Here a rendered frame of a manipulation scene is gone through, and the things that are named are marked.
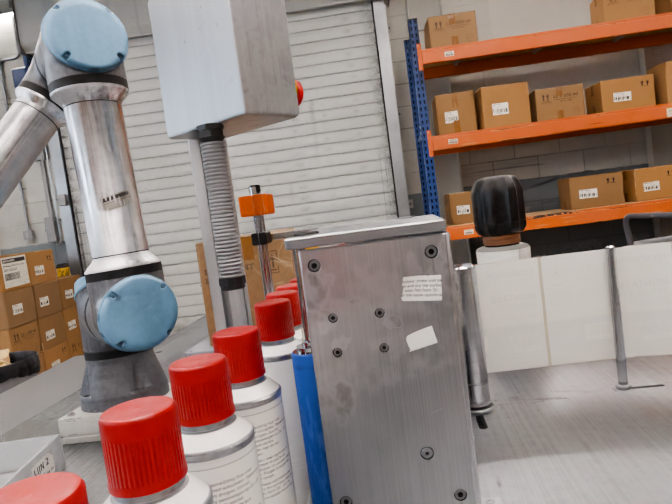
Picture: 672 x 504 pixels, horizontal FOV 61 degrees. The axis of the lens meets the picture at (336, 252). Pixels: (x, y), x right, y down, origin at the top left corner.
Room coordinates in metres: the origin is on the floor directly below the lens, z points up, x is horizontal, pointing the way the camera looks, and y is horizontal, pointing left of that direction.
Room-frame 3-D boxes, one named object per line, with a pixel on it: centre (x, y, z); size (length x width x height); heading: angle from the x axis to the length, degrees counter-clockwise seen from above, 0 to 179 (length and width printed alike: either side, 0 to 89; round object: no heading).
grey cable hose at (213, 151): (0.73, 0.14, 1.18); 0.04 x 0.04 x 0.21
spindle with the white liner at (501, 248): (0.92, -0.27, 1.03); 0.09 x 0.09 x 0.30
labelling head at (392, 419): (0.45, -0.02, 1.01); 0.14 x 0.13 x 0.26; 173
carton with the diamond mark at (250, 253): (1.60, 0.24, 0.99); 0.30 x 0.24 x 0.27; 1
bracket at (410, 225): (0.45, -0.03, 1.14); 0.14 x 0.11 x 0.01; 173
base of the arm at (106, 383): (1.01, 0.41, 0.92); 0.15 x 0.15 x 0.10
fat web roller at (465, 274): (0.72, -0.15, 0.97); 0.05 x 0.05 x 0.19
